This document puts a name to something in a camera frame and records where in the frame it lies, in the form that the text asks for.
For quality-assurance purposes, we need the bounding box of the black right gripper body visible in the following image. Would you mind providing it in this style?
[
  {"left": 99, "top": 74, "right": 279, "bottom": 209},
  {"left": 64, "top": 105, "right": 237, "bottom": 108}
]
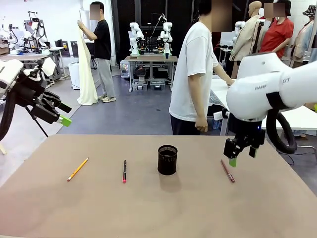
[{"left": 227, "top": 113, "right": 266, "bottom": 147}]

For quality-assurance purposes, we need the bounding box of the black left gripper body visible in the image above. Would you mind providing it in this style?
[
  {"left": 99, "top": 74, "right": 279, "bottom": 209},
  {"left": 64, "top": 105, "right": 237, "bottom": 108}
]
[{"left": 14, "top": 69, "right": 48, "bottom": 111}]

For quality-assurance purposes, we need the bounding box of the dark red pen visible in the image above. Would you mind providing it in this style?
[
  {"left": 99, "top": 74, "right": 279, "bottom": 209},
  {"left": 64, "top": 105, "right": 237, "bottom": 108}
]
[{"left": 220, "top": 159, "right": 236, "bottom": 183}]

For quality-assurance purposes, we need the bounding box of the yellow pencil with eraser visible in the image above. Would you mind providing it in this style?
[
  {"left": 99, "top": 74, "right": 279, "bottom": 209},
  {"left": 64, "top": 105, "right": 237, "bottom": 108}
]
[{"left": 67, "top": 157, "right": 90, "bottom": 182}]

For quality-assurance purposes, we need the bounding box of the black pen with pink end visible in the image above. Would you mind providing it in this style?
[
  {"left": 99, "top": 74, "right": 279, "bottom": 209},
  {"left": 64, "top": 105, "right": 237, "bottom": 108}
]
[{"left": 121, "top": 160, "right": 128, "bottom": 184}]

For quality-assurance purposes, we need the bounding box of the person's left forearm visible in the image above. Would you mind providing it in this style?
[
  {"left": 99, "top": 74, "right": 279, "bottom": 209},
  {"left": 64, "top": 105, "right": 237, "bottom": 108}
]
[{"left": 212, "top": 64, "right": 232, "bottom": 84}]

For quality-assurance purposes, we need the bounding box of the person's right forearm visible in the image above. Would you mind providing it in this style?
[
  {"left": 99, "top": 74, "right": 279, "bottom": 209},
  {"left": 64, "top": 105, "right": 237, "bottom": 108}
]
[{"left": 187, "top": 73, "right": 208, "bottom": 119}]

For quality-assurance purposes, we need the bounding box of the black mesh pen holder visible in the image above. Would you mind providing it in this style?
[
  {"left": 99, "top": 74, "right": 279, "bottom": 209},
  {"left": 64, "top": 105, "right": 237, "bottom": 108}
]
[{"left": 157, "top": 145, "right": 179, "bottom": 176}]

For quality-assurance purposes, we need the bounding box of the person's right hand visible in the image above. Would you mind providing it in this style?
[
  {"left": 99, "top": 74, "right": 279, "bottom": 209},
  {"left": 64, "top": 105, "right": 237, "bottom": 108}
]
[{"left": 194, "top": 117, "right": 209, "bottom": 133}]

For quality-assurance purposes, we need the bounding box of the black tripod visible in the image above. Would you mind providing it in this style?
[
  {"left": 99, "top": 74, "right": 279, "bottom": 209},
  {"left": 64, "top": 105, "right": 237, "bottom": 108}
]
[{"left": 24, "top": 106, "right": 49, "bottom": 138}]

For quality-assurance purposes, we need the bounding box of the white air purifier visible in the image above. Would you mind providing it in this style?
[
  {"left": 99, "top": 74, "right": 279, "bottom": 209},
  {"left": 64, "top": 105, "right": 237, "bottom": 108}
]
[{"left": 68, "top": 61, "right": 81, "bottom": 90}]

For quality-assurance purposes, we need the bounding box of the cream cloth sheet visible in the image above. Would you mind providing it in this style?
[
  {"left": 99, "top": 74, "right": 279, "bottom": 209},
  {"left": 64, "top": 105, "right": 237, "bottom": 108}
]
[{"left": 77, "top": 26, "right": 99, "bottom": 106}]

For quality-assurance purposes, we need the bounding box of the person in black t-shirt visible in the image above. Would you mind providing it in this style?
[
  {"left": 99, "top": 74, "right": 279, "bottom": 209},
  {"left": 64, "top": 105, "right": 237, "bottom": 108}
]
[{"left": 77, "top": 1, "right": 117, "bottom": 104}]

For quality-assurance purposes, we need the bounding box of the person in white t-shirt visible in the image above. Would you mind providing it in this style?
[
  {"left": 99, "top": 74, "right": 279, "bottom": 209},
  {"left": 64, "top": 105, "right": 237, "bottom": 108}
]
[{"left": 168, "top": 0, "right": 236, "bottom": 136}]

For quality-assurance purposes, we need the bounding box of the mannequin with beige coat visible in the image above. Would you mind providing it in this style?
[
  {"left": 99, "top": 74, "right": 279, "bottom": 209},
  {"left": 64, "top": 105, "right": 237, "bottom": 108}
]
[{"left": 228, "top": 0, "right": 264, "bottom": 63}]

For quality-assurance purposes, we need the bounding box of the person in red shirt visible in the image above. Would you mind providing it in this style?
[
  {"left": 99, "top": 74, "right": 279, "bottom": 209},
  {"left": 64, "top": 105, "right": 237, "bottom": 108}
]
[{"left": 259, "top": 0, "right": 295, "bottom": 60}]

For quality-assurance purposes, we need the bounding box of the background workbench with wooden top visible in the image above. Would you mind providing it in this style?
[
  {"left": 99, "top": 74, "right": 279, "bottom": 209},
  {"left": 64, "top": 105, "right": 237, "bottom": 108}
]
[{"left": 123, "top": 55, "right": 179, "bottom": 93}]

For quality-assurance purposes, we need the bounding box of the mannequin with bucket hat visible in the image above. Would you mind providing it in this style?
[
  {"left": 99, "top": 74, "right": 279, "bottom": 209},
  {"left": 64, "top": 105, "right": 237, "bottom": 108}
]
[{"left": 291, "top": 4, "right": 317, "bottom": 64}]

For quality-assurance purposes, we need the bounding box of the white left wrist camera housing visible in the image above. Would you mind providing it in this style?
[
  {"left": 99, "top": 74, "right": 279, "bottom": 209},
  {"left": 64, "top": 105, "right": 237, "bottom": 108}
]
[{"left": 40, "top": 58, "right": 57, "bottom": 77}]

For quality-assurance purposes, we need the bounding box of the black hose of right arm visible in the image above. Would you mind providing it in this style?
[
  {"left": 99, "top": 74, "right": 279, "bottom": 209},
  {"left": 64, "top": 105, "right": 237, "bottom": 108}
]
[{"left": 266, "top": 108, "right": 298, "bottom": 155}]

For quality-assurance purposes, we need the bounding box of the black hose of arm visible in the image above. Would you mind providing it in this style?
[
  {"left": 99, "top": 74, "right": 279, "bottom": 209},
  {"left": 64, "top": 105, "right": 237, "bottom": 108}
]
[
  {"left": 266, "top": 108, "right": 298, "bottom": 155},
  {"left": 0, "top": 91, "right": 19, "bottom": 142}
]

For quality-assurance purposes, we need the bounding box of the black hose of left arm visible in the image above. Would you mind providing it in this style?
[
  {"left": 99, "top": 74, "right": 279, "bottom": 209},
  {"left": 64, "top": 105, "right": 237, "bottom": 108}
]
[{"left": 0, "top": 91, "right": 19, "bottom": 142}]

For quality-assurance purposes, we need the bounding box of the white robot with black cables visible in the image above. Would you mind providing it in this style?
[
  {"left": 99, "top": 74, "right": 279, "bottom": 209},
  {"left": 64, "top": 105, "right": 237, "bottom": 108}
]
[{"left": 24, "top": 10, "right": 50, "bottom": 54}]

